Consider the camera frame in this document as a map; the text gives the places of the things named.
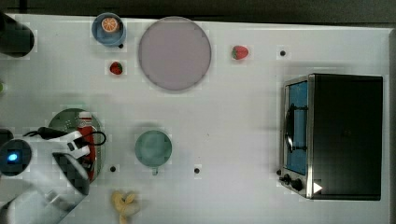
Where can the peeled banana toy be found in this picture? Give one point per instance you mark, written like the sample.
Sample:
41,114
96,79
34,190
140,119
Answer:
125,205

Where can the large grey plate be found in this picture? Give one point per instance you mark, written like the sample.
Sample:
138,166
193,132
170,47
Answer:
174,53

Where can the small red strawberry toy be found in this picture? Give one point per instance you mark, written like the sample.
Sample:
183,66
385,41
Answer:
116,68

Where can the blue bowl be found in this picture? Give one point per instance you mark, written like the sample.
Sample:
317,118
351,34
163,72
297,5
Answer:
107,39

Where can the green oval strainer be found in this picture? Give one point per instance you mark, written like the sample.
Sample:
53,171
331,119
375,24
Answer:
67,121

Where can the red ketchup bottle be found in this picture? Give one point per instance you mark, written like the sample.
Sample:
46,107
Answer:
86,129

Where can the orange slice toy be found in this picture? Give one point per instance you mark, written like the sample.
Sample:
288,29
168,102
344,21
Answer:
110,25

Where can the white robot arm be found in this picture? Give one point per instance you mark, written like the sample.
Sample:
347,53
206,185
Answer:
57,182

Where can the black cylinder container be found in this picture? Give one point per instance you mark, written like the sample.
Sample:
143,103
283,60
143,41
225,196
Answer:
16,39

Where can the large red strawberry toy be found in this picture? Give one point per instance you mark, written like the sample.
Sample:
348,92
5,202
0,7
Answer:
239,52

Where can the black toaster oven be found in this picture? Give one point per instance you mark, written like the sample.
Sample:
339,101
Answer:
332,137

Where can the small black cylinder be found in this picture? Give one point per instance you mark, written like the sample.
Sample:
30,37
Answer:
5,135

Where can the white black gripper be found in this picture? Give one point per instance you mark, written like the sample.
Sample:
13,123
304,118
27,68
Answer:
72,143

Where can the green cup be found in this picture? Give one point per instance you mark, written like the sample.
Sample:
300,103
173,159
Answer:
153,149

